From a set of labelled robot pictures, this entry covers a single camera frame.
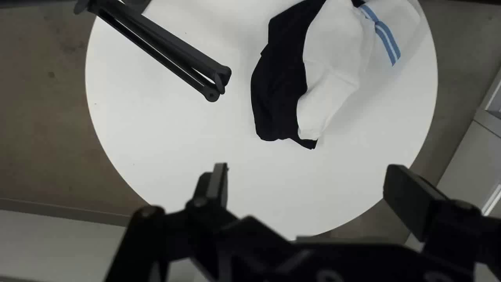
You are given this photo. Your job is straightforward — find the white cloth with blue stripes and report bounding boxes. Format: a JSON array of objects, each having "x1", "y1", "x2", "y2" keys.
[{"x1": 296, "y1": 0, "x2": 421, "y2": 141}]

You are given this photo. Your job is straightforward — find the round white table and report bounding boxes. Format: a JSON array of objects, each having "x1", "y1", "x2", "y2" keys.
[{"x1": 81, "y1": 0, "x2": 437, "y2": 238}]

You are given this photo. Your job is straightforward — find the black clamp-on stand with arm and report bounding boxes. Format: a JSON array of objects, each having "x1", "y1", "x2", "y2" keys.
[{"x1": 74, "y1": 0, "x2": 232, "y2": 102}]

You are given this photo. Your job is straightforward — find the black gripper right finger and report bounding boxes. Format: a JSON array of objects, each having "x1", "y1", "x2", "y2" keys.
[{"x1": 384, "y1": 165, "x2": 448, "y2": 242}]

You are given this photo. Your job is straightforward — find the black cloth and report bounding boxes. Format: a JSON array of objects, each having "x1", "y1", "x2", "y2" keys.
[{"x1": 250, "y1": 0, "x2": 326, "y2": 149}]

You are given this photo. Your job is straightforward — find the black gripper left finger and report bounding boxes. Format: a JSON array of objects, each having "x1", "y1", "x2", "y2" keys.
[{"x1": 189, "y1": 163, "x2": 229, "y2": 213}]

